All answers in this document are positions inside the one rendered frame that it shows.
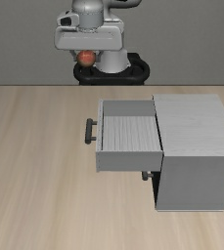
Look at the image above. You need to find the orange-red peach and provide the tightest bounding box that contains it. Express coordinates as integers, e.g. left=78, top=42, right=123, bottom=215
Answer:
left=76, top=50, right=97, bottom=68

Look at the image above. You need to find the grey cabinet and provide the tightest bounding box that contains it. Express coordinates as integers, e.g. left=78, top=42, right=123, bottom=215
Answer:
left=141, top=94, right=224, bottom=213

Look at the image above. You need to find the grey open drawer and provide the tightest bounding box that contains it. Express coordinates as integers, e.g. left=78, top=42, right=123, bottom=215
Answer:
left=84, top=99, right=164, bottom=173

